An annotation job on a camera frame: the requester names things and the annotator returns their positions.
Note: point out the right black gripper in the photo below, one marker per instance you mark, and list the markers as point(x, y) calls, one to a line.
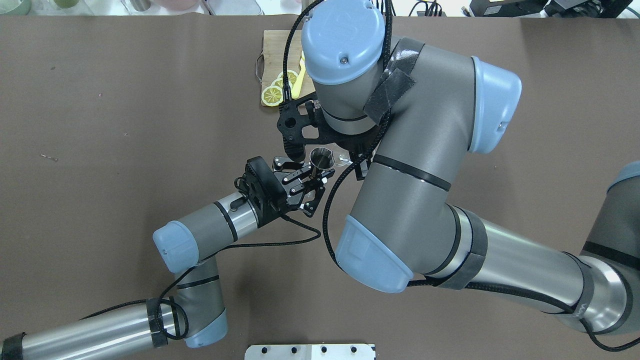
point(358, 141)

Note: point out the steel double jigger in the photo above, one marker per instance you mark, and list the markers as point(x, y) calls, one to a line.
point(321, 158)

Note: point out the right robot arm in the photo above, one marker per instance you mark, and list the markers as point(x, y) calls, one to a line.
point(432, 107)

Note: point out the green cup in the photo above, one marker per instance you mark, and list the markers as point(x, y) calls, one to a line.
point(15, 7)

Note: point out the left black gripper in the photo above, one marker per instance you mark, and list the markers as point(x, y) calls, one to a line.
point(278, 199)

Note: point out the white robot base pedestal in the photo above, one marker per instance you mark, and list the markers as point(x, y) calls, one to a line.
point(327, 351)

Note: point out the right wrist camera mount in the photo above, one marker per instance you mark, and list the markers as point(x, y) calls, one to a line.
point(294, 116)

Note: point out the lemon slice at board corner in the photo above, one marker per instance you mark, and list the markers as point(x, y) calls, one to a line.
point(272, 96)

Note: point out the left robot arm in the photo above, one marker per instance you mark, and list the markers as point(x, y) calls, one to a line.
point(191, 309)

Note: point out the lemon slice nearest knife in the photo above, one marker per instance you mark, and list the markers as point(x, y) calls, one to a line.
point(291, 77)

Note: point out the pink bowl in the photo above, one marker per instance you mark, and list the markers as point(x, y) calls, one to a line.
point(176, 5)

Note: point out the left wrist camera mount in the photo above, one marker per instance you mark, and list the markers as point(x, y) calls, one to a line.
point(263, 190)

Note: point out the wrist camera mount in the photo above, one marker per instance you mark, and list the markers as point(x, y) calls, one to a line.
point(263, 190)
point(294, 116)

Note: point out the middle lemon slice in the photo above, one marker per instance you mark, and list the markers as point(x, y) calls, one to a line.
point(278, 82)

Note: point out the bamboo cutting board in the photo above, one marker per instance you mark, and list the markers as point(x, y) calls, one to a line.
point(270, 63)

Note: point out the clear glass measuring cup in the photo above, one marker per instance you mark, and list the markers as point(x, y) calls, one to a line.
point(341, 156)

